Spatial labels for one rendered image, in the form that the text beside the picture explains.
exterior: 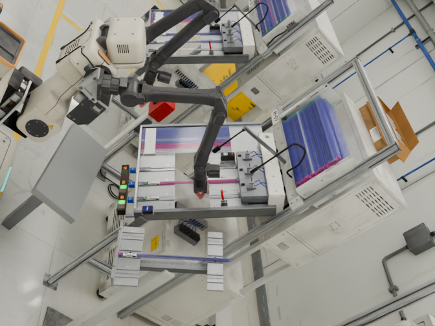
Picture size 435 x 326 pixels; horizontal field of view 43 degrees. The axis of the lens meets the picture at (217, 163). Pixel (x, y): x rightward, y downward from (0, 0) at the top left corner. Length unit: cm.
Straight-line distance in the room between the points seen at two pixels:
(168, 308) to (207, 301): 24
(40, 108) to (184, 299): 145
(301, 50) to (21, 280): 233
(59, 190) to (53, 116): 36
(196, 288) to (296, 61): 174
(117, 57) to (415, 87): 318
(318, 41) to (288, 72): 31
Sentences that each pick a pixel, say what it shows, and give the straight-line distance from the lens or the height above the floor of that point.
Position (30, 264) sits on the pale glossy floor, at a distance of 320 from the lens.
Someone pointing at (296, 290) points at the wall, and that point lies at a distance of 453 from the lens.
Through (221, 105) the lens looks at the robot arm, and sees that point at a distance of 229.
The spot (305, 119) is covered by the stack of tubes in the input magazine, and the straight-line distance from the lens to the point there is 298.
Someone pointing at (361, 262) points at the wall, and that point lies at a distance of 428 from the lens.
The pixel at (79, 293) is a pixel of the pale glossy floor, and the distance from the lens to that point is 332.
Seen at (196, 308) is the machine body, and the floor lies 35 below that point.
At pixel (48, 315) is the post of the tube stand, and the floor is 1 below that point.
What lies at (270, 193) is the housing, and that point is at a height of 127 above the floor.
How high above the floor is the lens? 231
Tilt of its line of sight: 25 degrees down
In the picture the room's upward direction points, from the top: 55 degrees clockwise
